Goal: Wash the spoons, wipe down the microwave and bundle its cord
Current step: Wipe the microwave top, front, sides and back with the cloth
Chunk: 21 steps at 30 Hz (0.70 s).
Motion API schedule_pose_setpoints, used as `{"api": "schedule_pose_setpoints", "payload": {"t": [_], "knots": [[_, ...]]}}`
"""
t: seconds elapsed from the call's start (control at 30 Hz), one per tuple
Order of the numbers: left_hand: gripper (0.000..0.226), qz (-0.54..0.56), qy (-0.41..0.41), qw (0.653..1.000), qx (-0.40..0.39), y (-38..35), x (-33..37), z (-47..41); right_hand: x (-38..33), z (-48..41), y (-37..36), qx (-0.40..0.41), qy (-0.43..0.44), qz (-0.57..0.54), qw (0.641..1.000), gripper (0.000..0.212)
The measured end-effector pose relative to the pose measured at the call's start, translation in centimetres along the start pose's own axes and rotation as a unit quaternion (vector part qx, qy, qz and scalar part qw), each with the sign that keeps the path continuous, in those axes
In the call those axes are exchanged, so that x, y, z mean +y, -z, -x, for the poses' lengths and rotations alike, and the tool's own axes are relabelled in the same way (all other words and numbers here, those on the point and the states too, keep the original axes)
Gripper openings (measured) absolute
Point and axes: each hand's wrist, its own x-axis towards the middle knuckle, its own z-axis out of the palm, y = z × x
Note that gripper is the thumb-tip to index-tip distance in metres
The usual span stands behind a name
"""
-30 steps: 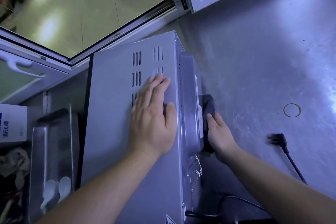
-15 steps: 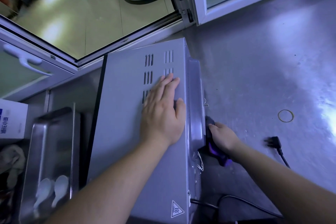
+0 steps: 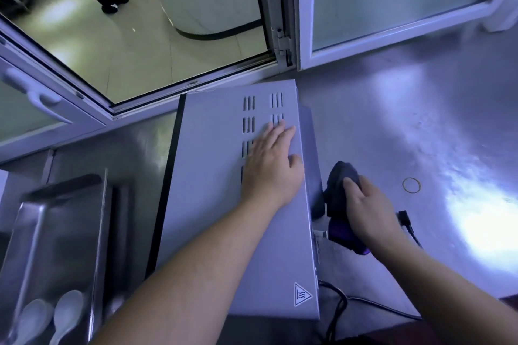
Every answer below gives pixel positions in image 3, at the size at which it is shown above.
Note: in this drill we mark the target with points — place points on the person's right hand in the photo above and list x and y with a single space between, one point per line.
372 211

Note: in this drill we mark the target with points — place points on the person's left hand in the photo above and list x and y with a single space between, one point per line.
271 171

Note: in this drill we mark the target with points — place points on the grey purple cloth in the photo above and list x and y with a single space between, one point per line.
336 195

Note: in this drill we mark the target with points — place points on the silver microwave black door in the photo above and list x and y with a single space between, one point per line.
210 195

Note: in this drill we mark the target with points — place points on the white ceramic spoon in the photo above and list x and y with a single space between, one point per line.
32 322
66 314

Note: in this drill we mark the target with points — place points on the person's left forearm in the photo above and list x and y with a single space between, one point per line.
194 288

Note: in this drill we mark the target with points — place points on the person's right forearm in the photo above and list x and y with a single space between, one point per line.
453 288

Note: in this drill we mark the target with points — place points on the yellow rubber band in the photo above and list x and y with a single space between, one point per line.
404 185

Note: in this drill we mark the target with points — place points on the hinged white window sash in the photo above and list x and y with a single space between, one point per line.
307 13

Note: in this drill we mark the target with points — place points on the stainless steel tray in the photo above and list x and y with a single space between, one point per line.
52 251

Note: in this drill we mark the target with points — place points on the white window frame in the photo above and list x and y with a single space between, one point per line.
52 86

